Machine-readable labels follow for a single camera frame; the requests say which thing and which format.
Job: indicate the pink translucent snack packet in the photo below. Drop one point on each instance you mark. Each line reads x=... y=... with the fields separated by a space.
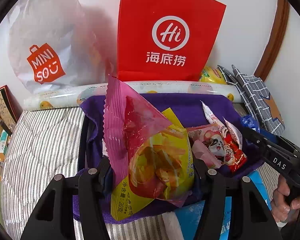
x=120 y=120

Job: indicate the yellow fries picture snack packet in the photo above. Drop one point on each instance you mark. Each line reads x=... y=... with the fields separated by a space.
x=120 y=205

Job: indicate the panda print snack packet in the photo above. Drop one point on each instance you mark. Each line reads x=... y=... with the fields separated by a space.
x=215 y=145

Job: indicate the wooden door frame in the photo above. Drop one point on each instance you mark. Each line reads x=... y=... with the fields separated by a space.
x=275 y=35

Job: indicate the blue snack packet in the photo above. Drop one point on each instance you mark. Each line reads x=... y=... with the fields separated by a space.
x=250 y=122

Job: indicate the brown patterned gift box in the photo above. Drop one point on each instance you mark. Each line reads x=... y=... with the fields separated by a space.
x=5 y=105

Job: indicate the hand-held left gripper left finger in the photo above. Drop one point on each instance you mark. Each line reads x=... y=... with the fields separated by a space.
x=95 y=180

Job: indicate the purple towel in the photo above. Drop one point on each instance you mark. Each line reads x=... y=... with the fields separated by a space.
x=190 y=110

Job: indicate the striped quilted mattress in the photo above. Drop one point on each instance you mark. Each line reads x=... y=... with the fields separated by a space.
x=45 y=142

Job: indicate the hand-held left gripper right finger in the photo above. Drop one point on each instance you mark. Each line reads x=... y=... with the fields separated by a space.
x=210 y=182

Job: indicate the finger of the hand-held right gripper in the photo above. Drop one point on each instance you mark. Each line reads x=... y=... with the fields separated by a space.
x=277 y=163
x=287 y=146

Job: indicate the red paper bag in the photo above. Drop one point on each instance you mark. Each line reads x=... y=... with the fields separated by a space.
x=170 y=30

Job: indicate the white snack packet red logo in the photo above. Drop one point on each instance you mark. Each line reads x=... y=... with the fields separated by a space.
x=233 y=130

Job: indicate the white plastic shopping bag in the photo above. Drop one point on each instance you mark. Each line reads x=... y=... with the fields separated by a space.
x=52 y=42

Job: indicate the large yellow snack bag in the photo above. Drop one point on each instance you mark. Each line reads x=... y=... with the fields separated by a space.
x=212 y=76

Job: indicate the blue tissue pack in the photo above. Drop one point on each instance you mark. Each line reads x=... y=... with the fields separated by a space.
x=190 y=220

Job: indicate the grey checkered cloth bag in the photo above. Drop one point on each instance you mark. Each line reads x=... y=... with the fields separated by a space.
x=260 y=100

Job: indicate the teal white box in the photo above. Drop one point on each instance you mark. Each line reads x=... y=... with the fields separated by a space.
x=1 y=140

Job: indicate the person's right hand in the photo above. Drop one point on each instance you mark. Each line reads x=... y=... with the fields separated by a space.
x=281 y=205

